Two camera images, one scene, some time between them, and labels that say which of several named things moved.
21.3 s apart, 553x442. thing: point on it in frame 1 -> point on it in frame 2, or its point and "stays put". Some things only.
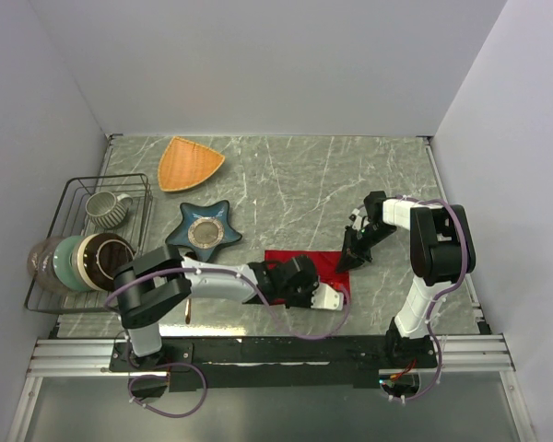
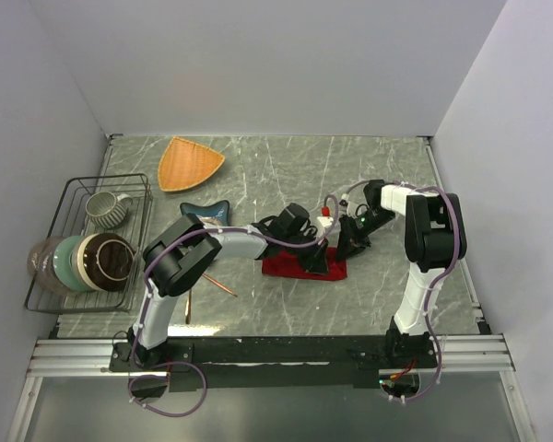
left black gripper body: x=299 y=296 -> x=298 y=238
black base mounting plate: x=265 y=363 stays put
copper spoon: x=188 y=311 stays put
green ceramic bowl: x=63 y=262 stays put
